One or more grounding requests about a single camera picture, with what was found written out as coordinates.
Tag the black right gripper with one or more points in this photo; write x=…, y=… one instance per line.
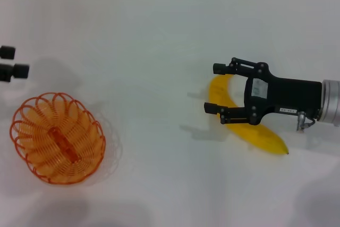
x=292, y=94

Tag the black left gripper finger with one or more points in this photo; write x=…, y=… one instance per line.
x=18, y=71
x=6, y=52

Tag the yellow banana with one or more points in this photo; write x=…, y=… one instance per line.
x=261, y=136

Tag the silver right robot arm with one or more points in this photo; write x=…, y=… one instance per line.
x=332, y=102

